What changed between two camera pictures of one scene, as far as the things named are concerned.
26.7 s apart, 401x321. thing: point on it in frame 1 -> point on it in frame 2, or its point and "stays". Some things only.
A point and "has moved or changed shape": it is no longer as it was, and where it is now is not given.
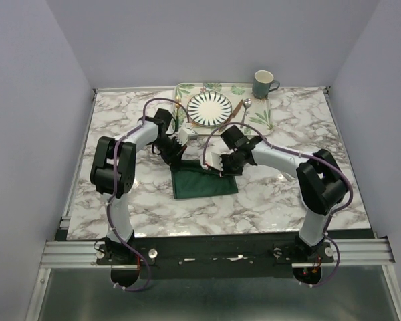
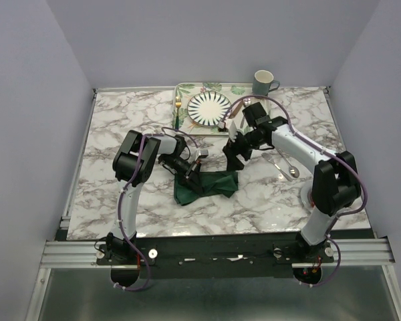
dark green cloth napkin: [190, 179] has moved or changed shape
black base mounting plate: [214, 255] stays
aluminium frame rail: [351, 253] stays
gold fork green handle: [178, 103] stays
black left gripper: [177, 151] -> [194, 182]
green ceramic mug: [263, 83] stays
